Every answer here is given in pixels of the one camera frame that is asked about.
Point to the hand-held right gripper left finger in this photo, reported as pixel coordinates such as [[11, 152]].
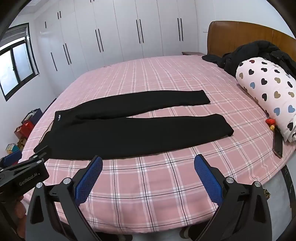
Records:
[[89, 178]]

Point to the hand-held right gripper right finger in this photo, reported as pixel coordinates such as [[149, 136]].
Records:
[[205, 178]]

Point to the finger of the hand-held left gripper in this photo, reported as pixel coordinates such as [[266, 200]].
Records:
[[12, 158], [42, 151]]

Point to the black pants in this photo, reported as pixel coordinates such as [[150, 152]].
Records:
[[115, 139]]

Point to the person's left hand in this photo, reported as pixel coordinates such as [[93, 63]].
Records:
[[20, 209]]

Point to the row of gift boxes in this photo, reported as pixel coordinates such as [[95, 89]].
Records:
[[24, 129]]

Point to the navy paper bag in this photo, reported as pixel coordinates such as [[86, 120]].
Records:
[[34, 115]]

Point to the bed with pink plaid sheet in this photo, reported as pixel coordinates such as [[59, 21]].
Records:
[[161, 185]]

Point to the black smartphone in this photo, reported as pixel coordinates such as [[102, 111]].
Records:
[[277, 146]]

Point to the small red toy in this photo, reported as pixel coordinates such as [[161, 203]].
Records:
[[270, 122]]

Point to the black framed window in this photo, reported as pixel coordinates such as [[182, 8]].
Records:
[[18, 62]]

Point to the heart print rolled quilt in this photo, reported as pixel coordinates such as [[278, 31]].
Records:
[[266, 92]]

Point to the black jacket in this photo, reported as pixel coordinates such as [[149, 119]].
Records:
[[254, 51]]

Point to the white wardrobe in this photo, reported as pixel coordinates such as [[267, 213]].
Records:
[[115, 34]]

